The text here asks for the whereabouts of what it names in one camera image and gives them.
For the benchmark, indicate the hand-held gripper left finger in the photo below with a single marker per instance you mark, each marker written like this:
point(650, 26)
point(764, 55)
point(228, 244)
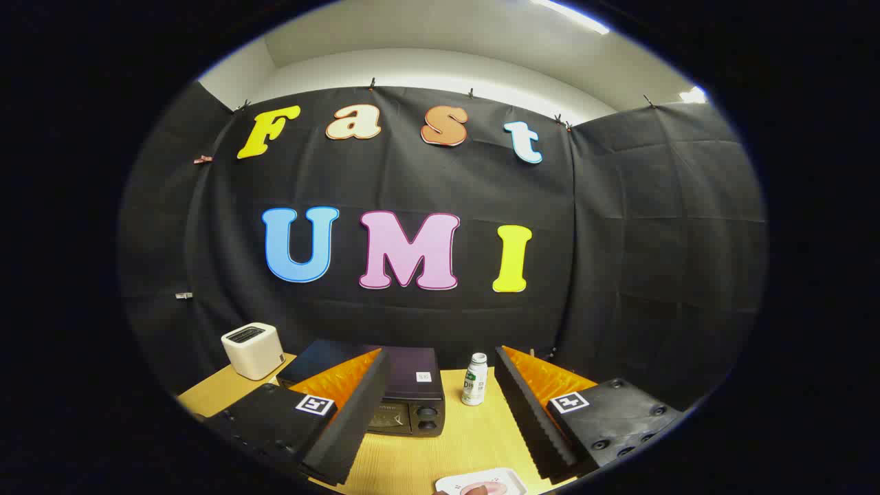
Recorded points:
point(354, 419)

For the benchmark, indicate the white pop-up toaster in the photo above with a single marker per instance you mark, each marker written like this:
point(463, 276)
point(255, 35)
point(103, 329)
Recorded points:
point(253, 352)

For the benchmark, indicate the pink ham slice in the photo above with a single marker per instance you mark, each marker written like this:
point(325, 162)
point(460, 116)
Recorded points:
point(489, 489)

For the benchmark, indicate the white plastic bottle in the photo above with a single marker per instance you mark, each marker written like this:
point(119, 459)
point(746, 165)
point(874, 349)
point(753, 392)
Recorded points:
point(474, 385)

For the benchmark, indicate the black toaster oven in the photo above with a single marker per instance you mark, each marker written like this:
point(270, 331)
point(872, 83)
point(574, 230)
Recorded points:
point(412, 375)

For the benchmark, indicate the white square plate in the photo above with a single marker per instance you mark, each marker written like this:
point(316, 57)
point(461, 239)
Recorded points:
point(450, 484)

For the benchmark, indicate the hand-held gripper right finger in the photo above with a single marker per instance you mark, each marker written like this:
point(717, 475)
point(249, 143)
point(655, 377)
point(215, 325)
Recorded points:
point(526, 419)

